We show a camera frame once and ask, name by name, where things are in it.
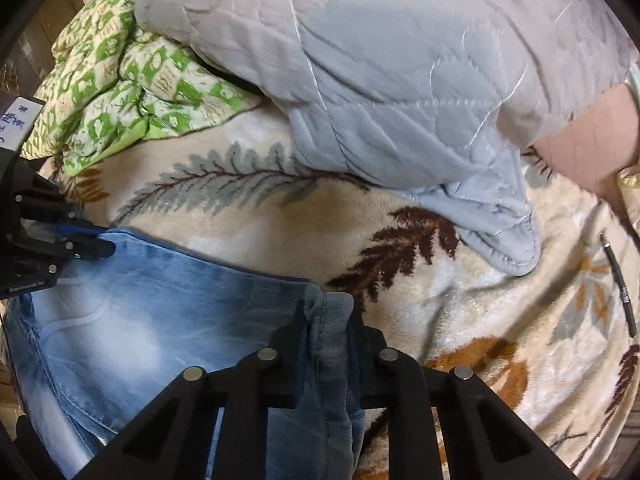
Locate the black pen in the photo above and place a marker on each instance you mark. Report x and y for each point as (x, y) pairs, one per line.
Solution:
(622, 290)

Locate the blue denim pants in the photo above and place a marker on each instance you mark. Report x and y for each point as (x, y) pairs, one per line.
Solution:
(150, 300)

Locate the cream patterned pillow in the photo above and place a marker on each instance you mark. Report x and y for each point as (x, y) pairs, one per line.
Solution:
(631, 185)

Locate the pale green cloth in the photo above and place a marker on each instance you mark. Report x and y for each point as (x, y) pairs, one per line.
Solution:
(635, 85)

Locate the grey quilted blanket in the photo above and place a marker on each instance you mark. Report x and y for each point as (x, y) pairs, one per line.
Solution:
(380, 70)

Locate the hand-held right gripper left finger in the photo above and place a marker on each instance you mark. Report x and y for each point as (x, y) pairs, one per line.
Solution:
(292, 360)

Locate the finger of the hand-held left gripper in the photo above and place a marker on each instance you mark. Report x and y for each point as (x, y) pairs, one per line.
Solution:
(85, 249)
(55, 207)

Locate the green printed quilt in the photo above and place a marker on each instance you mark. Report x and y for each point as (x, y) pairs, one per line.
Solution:
(125, 80)

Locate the cream leaf-print blanket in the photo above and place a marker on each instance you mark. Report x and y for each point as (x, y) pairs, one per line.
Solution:
(450, 320)

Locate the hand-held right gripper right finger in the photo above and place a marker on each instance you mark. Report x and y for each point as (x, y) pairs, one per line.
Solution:
(356, 360)

